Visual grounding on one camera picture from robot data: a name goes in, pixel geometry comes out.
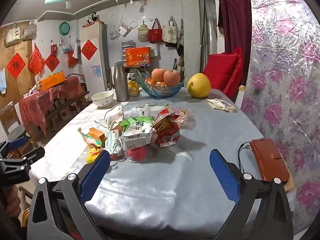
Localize dark wooden bench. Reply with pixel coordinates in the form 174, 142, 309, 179
46, 91, 91, 130

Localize panda plush toy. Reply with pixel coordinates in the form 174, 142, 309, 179
86, 13, 98, 26

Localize red plastic bag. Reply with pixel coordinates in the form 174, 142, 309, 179
28, 44, 46, 75

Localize wooden chair with grey seat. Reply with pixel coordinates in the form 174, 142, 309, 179
0, 101, 33, 153

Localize small red diamond paper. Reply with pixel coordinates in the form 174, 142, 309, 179
45, 54, 60, 72

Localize white tablecloth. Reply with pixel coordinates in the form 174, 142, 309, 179
29, 86, 297, 240

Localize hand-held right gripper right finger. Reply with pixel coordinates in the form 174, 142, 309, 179
209, 149, 293, 240

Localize green round plate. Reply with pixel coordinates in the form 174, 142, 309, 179
59, 22, 71, 36

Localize red plastic table cover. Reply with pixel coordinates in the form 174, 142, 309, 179
19, 76, 83, 137

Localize small orange carton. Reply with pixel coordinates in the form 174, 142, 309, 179
79, 127, 106, 148

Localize yellow pomelo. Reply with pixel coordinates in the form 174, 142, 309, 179
187, 73, 211, 98

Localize hanging wall calendar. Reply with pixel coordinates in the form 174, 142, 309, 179
5, 22, 22, 47
22, 20, 37, 41

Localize wooden wall board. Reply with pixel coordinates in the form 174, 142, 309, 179
0, 26, 34, 108

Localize floral plastic sheet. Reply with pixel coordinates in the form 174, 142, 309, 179
240, 0, 320, 230

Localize blue glass fruit bowl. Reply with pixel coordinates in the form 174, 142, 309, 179
136, 72, 187, 98

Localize white plastic drawer unit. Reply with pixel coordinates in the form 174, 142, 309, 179
121, 41, 133, 63

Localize blue face mask pack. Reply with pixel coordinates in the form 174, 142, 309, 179
0, 68, 7, 94

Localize brown leather wallet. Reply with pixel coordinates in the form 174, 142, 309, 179
250, 138, 291, 183

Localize white tote bag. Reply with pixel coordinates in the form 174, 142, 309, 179
162, 17, 179, 43

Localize green white snack packet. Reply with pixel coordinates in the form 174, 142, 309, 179
121, 116, 154, 151

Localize red tote bag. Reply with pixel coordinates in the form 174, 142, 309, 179
148, 18, 163, 44

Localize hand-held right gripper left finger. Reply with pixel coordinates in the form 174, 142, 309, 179
27, 150, 110, 240

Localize beige hanging bag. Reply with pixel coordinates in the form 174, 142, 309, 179
138, 21, 149, 42

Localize orange wrapped candies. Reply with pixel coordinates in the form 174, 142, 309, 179
145, 78, 166, 86

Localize white sachet packet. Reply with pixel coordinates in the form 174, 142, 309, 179
206, 99, 236, 113

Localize large red diamond paper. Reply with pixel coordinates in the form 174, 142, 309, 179
7, 52, 26, 79

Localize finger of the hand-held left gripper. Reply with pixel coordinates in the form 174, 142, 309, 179
15, 147, 46, 173
0, 137, 28, 158

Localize red cushion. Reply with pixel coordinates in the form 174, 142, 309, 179
203, 46, 244, 96

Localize steel thermos bottle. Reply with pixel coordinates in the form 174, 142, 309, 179
114, 61, 130, 102

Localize red diamond paper on refrigerator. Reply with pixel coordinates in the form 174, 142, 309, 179
81, 39, 98, 61

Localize red gift box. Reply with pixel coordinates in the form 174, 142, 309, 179
125, 47, 151, 66

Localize clear bag of gold candies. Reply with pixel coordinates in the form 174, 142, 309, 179
172, 108, 193, 127

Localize yellow crumpled wrapper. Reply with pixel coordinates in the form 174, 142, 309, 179
86, 147, 104, 165

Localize white cloth pouch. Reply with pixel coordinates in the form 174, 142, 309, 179
104, 104, 125, 128

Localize maroon curtain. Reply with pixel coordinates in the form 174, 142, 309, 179
217, 0, 252, 86

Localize red snack packet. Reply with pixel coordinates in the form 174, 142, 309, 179
152, 109, 181, 147

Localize orange cardboard box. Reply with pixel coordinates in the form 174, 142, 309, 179
38, 72, 66, 91

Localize white ceramic bowl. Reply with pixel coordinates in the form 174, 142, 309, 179
91, 91, 114, 109

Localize white refrigerator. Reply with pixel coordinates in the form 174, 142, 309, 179
80, 22, 109, 82

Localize yellow packet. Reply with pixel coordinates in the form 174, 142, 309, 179
128, 80, 141, 97

